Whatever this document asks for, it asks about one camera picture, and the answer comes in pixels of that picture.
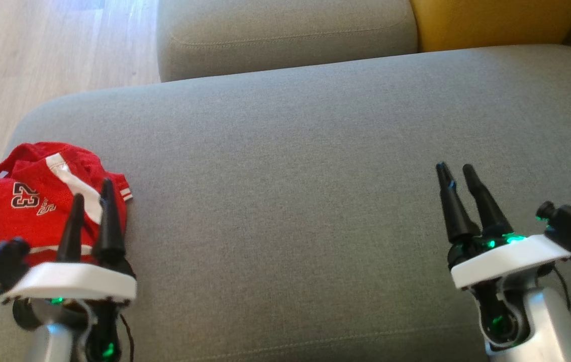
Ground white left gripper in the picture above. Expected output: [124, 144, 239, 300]
[2, 177, 138, 362]

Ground red shorts with white stripe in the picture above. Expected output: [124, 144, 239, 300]
[0, 153, 115, 266]

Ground big yellow sofa back cushion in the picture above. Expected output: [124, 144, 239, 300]
[409, 0, 571, 53]

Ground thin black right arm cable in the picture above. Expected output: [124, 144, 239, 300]
[551, 265, 571, 310]

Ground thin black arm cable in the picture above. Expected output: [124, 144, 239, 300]
[551, 265, 571, 310]
[119, 313, 136, 362]

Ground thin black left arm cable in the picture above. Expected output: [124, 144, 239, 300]
[119, 313, 136, 362]

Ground large grey sofa seat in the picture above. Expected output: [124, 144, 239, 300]
[0, 44, 571, 362]

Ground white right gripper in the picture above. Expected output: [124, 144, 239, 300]
[435, 162, 571, 348]

